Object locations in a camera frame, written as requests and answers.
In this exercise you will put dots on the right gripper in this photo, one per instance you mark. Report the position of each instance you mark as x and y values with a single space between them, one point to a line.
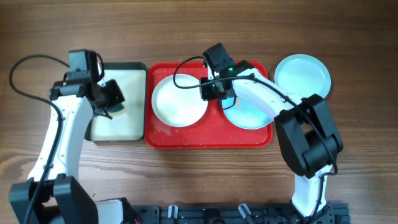
206 95

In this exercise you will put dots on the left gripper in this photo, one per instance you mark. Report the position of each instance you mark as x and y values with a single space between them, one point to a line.
113 89

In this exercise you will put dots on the green and yellow sponge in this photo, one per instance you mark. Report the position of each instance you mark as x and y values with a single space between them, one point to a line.
116 108

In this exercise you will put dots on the light blue plate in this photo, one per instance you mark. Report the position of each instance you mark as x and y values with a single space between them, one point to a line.
244 114

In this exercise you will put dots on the white plate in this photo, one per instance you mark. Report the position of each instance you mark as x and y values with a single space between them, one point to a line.
178 107

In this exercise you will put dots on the light green plate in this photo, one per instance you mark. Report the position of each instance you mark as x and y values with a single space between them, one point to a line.
303 75

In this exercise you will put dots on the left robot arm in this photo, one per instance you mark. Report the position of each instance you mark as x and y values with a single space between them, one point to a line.
52 192

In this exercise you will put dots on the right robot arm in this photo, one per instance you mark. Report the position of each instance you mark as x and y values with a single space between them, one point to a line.
308 137

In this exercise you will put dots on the black rectangular water tray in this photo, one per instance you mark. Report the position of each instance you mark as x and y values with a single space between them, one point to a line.
128 124

